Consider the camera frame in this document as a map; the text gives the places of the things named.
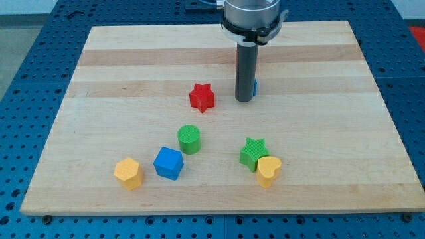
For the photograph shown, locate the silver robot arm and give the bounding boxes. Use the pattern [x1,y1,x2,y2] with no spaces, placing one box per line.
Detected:
[216,0,289,47]

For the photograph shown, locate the blue triangle block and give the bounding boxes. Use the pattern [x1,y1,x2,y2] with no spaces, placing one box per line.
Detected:
[252,79,258,97]

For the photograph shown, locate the red star block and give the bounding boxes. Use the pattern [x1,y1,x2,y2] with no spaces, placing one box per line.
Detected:
[189,83,215,113]

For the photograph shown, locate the green cylinder block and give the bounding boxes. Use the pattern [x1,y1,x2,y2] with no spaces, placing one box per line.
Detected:
[177,125,201,155]

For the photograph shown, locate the green star block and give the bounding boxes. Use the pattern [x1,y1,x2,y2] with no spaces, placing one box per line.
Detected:
[239,137,269,172]

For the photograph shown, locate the blue cube block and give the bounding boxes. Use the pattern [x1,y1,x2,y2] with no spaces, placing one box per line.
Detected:
[153,147,184,181]

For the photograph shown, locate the wooden board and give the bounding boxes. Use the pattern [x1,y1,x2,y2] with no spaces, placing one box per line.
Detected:
[21,21,424,216]

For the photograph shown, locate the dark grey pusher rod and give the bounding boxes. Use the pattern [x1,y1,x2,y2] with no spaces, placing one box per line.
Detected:
[235,44,258,102]

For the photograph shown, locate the yellow heart block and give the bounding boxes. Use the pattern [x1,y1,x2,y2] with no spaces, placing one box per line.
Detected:
[256,156,282,188]

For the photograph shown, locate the yellow hexagon block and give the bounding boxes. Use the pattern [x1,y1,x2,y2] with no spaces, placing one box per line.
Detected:
[114,158,144,191]

